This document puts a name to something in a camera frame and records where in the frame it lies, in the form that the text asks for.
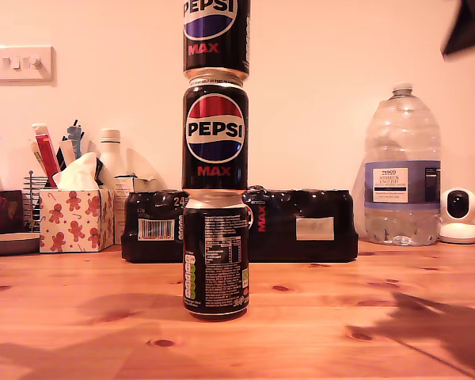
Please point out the black Pepsi Max can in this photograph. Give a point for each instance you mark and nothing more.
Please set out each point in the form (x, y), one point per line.
(215, 257)
(215, 130)
(215, 39)

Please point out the black shrink-wrapped Pepsi multipack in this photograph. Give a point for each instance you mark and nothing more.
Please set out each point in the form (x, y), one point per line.
(285, 221)

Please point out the dark red printed box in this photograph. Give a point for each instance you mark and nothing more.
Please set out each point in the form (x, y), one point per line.
(4, 210)

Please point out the black white striped packet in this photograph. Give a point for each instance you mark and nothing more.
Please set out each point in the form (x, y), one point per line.
(65, 153)

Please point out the white paper tissue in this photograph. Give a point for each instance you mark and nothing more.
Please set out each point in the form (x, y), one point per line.
(77, 174)

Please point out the grey ceramic bowl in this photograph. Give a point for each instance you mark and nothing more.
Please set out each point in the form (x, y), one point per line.
(8, 243)

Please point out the gingerbread print tissue box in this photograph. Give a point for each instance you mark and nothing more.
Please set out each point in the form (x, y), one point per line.
(75, 221)

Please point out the white plastic bottle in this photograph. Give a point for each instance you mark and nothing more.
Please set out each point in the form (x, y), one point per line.
(111, 159)

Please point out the small white carton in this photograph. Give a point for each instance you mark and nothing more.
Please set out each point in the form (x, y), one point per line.
(121, 198)

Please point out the large clear water bottle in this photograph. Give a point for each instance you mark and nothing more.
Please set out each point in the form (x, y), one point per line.
(403, 182)

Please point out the white wall light switch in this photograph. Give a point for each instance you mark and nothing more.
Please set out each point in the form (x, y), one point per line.
(23, 76)

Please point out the small white round camera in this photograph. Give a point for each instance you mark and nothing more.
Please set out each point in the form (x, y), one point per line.
(459, 229)

